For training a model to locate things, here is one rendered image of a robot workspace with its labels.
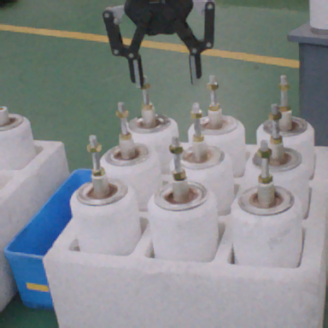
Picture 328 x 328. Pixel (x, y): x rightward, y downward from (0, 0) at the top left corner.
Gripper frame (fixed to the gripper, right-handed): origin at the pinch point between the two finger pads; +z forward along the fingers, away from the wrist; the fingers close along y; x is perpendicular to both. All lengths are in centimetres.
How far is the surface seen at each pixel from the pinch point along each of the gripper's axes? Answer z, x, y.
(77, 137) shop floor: 43, 77, -36
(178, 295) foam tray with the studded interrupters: 29.3, -7.1, -0.6
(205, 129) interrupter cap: 17.6, 21.7, 2.7
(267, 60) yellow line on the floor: 42, 131, 18
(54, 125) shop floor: 43, 86, -45
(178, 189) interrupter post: 16.2, -0.6, 0.0
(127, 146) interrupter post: 16.0, 13.2, -9.0
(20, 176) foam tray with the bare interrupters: 25.1, 22.1, -31.3
